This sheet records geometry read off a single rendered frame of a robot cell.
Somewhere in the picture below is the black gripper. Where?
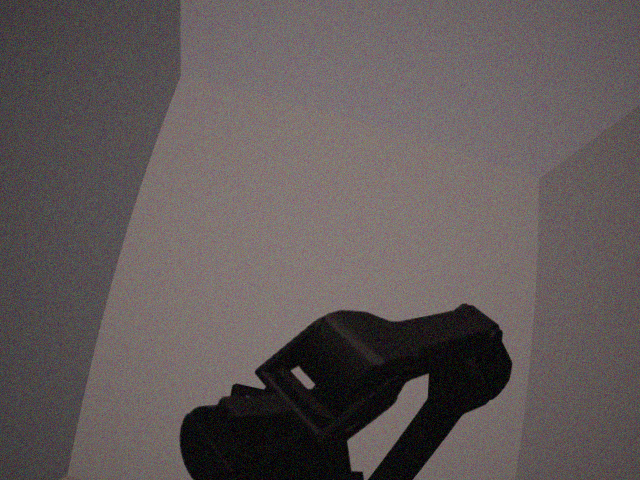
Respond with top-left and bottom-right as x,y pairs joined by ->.
278,461 -> 364,480

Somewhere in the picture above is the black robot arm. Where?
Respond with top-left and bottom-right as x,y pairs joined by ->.
179,303 -> 512,480

